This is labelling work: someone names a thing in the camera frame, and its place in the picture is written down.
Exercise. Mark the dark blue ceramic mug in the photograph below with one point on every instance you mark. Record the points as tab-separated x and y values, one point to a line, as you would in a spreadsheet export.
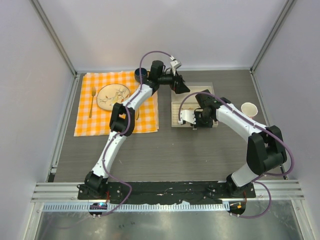
141	74

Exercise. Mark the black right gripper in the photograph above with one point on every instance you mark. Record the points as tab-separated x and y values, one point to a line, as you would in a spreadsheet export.
197	120

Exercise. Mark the bird pattern ceramic plate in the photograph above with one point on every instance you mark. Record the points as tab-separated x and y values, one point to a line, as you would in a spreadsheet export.
111	94

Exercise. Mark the yellow white checkered cloth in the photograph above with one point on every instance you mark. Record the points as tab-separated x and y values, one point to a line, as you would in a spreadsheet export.
148	121

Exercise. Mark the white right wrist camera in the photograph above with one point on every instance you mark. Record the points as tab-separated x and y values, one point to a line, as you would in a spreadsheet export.
186	116

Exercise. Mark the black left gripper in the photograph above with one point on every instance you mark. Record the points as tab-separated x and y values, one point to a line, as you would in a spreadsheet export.
175	81

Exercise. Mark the beige jewelry drawer tray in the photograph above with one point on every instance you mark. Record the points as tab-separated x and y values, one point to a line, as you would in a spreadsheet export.
175	110

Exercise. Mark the pink ceramic mug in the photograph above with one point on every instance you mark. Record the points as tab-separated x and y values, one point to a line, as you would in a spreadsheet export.
249	109

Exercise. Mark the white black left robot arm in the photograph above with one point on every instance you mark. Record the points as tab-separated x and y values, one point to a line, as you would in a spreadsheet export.
122	122

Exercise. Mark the gold fork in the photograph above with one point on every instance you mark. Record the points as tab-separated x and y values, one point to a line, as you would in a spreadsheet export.
93	94

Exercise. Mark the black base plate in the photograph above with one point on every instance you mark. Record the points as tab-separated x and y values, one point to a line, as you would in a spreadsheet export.
167	192

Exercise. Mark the beige jewelry box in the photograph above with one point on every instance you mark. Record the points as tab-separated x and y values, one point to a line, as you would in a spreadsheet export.
194	87

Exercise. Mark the gold knife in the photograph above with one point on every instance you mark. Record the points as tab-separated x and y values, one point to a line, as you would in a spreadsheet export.
137	114

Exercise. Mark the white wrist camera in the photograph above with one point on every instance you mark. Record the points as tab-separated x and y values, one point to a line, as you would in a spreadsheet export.
186	116
175	64

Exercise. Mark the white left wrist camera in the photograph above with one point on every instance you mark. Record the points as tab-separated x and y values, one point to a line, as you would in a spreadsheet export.
175	64

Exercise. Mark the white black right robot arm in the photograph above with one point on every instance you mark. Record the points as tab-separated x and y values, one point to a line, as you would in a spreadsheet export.
264	149

